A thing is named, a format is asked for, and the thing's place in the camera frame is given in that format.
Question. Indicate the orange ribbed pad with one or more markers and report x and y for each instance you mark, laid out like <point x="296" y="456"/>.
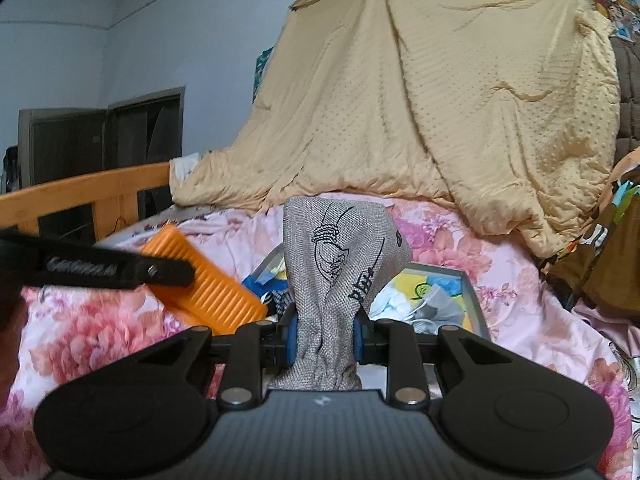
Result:
<point x="215" y="290"/>

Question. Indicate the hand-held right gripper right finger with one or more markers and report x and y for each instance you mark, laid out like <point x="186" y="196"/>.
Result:
<point x="358" y="334"/>

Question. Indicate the black white patterned cloth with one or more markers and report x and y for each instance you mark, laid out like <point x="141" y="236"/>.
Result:
<point x="277" y="304"/>

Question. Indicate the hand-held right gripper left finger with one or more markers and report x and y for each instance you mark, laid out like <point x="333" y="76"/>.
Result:
<point x="290" y="334"/>

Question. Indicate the grey white cloth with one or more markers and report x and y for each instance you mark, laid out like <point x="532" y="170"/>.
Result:
<point x="440" y="310"/>

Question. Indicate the dark wooden wardrobe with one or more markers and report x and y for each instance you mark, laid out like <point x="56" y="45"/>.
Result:
<point x="65" y="145"/>

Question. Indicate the grey cardboard box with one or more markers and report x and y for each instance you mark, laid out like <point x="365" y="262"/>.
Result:
<point x="477" y="310"/>

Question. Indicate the white fluffy sock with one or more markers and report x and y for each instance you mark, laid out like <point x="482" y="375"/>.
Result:
<point x="395" y="302"/>

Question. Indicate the wooden bed rail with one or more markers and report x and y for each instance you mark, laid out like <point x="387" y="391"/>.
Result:
<point x="75" y="187"/>

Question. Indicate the brown quilted headboard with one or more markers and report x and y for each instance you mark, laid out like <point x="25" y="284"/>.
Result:
<point x="627" y="100"/>

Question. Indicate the pink floral bed sheet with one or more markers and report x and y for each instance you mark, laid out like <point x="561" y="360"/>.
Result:
<point x="90" y="340"/>

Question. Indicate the teal cloth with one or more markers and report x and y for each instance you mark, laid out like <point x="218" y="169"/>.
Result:
<point x="262" y="72"/>

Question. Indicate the brown printed blanket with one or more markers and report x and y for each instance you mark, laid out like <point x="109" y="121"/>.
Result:
<point x="615" y="250"/>

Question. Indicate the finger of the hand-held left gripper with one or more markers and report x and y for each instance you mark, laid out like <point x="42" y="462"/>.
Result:
<point x="160" y="272"/>

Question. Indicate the colourful wall poster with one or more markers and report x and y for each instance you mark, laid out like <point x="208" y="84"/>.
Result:
<point x="617" y="5"/>

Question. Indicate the cartoon printed cloth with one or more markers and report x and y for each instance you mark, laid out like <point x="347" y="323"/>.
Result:
<point x="422" y="282"/>

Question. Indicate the grey printed sock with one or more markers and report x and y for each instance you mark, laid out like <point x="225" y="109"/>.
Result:
<point x="330" y="270"/>

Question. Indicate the yellow dotted quilt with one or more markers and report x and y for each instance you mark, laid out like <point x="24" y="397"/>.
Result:
<point x="425" y="110"/>

